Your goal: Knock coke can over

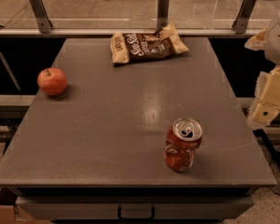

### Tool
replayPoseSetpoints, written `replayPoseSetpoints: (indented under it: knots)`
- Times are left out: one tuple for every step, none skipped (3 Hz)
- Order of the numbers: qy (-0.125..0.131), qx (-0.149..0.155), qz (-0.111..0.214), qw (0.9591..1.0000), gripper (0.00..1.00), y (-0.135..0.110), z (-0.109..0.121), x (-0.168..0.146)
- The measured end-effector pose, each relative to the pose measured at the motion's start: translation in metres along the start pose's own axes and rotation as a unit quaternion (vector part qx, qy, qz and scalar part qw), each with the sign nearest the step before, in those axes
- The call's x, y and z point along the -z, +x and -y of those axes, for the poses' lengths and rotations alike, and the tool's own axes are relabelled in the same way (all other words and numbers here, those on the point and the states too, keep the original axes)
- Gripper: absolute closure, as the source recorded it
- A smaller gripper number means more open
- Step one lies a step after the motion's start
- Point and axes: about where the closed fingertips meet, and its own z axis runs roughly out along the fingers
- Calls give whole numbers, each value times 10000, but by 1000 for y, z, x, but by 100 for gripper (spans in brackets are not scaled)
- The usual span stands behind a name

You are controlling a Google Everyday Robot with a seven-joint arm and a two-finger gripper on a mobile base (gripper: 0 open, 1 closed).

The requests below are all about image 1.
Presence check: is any grey drawer with handle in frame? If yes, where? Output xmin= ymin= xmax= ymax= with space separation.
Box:
xmin=16 ymin=197 xmax=254 ymax=221

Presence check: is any left metal bracket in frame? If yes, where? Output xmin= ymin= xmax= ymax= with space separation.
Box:
xmin=29 ymin=0 xmax=52 ymax=34

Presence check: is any red coke can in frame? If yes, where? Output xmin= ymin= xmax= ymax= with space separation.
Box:
xmin=164 ymin=118 xmax=203 ymax=173

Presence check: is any clear glass barrier panel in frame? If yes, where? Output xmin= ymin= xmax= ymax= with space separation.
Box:
xmin=0 ymin=0 xmax=280 ymax=30

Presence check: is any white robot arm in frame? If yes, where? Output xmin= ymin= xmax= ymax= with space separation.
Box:
xmin=245 ymin=12 xmax=280 ymax=129

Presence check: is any middle metal bracket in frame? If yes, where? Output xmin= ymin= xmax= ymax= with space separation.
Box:
xmin=157 ymin=0 xmax=170 ymax=29

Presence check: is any red apple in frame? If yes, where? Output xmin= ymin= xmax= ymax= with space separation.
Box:
xmin=37 ymin=67 xmax=67 ymax=96

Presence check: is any brown chip bag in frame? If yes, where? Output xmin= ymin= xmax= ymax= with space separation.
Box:
xmin=110 ymin=23 xmax=189 ymax=63

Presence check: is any metal bracket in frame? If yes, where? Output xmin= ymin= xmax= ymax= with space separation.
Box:
xmin=157 ymin=0 xmax=170 ymax=29
xmin=29 ymin=0 xmax=52 ymax=34
xmin=231 ymin=0 xmax=257 ymax=35

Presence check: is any right metal bracket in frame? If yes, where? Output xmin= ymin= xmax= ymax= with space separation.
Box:
xmin=231 ymin=0 xmax=257 ymax=35

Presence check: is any cardboard box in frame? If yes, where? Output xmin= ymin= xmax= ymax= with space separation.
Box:
xmin=0 ymin=188 xmax=51 ymax=224

